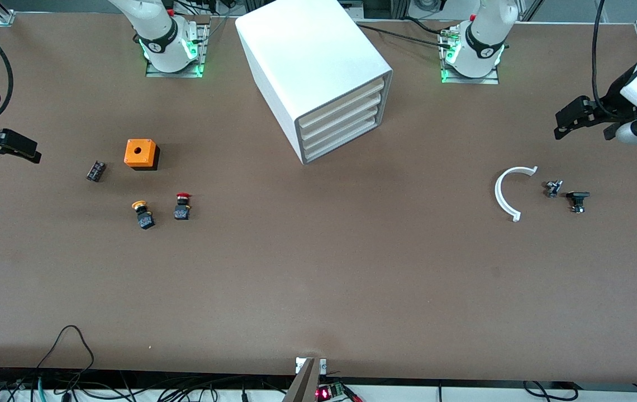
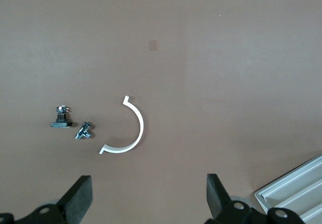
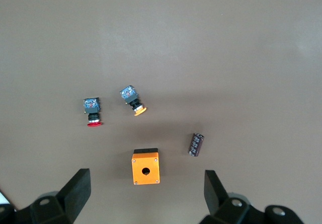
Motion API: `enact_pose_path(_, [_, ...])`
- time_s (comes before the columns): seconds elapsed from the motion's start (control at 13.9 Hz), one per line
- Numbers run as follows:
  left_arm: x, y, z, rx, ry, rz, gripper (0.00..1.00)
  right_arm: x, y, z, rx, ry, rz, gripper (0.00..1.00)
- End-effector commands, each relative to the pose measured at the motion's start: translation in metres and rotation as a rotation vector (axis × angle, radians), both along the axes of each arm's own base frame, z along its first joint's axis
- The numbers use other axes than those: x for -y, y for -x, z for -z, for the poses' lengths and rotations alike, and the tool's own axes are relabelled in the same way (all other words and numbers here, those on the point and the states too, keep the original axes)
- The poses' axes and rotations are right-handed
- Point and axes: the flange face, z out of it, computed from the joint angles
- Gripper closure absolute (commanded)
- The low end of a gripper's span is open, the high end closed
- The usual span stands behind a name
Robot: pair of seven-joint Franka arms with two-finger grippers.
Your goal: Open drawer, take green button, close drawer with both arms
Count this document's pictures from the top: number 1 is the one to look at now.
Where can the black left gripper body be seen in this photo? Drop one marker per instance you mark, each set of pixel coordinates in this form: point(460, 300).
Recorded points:
point(613, 103)

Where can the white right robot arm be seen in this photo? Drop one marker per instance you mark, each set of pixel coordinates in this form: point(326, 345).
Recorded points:
point(159, 33)

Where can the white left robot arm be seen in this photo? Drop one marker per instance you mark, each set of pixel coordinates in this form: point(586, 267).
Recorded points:
point(483, 39)

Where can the black-headed push button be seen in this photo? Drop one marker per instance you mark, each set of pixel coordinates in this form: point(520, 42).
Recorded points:
point(578, 196)

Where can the yellow-headed push button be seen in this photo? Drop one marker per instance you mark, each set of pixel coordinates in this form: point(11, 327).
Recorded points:
point(144, 218)

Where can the red-headed push button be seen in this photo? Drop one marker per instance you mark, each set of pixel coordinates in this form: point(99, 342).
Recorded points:
point(182, 209)

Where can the small silver metal part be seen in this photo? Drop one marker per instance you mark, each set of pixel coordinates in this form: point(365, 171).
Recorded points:
point(553, 188)

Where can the small black contact block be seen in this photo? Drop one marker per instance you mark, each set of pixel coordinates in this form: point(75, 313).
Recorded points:
point(96, 171)

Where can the orange box with hole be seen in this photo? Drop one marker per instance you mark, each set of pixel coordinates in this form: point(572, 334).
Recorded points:
point(139, 151)

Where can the circuit board with red LED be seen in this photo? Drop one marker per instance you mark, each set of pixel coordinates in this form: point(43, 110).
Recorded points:
point(332, 392)

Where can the white curved plastic bracket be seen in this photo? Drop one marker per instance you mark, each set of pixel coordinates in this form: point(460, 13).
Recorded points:
point(498, 195)

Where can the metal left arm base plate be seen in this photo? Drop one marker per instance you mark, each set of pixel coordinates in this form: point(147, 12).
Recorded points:
point(464, 81)

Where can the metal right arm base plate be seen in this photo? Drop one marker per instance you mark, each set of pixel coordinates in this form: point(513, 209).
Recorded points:
point(173, 74)

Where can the small metal mounting bracket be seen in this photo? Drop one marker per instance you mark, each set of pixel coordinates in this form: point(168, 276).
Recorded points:
point(323, 365)

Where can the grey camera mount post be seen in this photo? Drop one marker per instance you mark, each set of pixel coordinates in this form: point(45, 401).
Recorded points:
point(303, 388)

